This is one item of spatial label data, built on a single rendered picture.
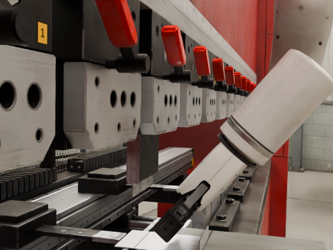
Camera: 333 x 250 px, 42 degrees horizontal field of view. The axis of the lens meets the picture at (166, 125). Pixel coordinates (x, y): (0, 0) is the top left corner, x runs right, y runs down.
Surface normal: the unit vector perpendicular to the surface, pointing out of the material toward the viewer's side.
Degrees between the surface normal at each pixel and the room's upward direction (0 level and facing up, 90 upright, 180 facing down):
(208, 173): 88
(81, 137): 135
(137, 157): 90
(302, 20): 161
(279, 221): 90
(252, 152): 105
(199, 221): 90
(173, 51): 139
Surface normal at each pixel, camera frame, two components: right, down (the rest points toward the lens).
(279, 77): -0.63, -0.33
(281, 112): -0.09, 0.19
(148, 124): -0.20, 0.74
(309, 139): -0.47, 0.04
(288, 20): -0.52, 0.85
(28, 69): 0.96, 0.04
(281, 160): -0.26, 0.04
